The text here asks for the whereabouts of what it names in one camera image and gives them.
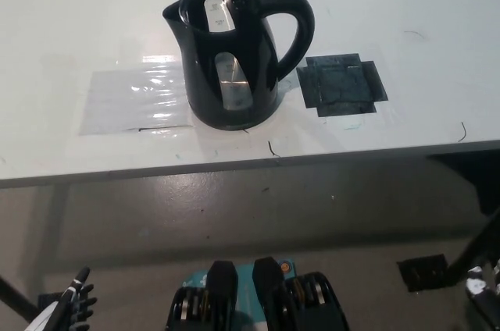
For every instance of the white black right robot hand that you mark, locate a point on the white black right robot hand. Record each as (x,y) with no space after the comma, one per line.
(478,288)

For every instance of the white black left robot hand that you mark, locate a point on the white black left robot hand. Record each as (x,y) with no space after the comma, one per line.
(72,300)

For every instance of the black electric kettle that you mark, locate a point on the black electric kettle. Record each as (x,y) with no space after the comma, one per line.
(230,73)

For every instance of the black slanted table leg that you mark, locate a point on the black slanted table leg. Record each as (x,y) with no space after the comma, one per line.
(474,243)
(17,296)

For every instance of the dark table underframe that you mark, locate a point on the dark table underframe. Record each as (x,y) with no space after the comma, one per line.
(472,175)

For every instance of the clear plastic tape patch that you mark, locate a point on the clear plastic tape patch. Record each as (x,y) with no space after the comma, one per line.
(129,100)

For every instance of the black tape patch on table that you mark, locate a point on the black tape patch on table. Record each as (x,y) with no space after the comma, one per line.
(340,85)

